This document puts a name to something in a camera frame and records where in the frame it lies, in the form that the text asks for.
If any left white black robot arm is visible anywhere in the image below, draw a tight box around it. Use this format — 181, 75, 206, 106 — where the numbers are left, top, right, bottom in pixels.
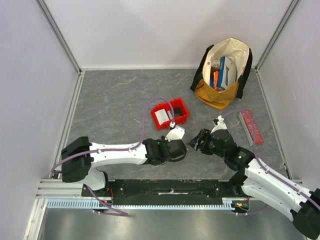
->
61, 136, 187, 197

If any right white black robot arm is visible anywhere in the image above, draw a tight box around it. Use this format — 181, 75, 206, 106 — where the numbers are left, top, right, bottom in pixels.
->
188, 128, 320, 240

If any red plastic bin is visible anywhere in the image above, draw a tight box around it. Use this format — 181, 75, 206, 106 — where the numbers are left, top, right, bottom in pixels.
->
150, 97, 190, 131

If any red grey flat box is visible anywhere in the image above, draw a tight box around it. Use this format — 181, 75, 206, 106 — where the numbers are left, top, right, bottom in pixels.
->
238, 110, 265, 147

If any orange box in bag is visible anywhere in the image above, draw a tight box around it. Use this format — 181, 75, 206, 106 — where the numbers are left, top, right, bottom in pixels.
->
209, 71, 219, 91

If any blue box in bag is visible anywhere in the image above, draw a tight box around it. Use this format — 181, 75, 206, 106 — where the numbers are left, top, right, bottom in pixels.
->
217, 56, 231, 92

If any yellow canvas tote bag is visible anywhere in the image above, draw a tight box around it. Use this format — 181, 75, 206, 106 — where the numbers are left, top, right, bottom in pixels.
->
190, 37, 253, 110

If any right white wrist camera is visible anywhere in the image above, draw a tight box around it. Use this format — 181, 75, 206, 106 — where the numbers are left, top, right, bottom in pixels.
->
211, 115, 227, 133

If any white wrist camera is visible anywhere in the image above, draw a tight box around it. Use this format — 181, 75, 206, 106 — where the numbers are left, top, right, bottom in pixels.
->
164, 122, 185, 142
211, 115, 227, 133

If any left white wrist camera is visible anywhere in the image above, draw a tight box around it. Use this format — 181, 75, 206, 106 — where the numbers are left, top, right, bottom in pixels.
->
164, 122, 185, 142

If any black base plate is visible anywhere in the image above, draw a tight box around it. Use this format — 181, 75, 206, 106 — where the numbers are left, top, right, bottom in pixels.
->
94, 179, 253, 204

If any blue slotted cable duct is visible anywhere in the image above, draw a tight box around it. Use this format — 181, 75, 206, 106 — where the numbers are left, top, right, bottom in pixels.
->
46, 198, 240, 210

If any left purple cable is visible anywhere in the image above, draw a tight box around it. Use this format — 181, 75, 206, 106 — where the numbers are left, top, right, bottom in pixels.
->
50, 97, 177, 176

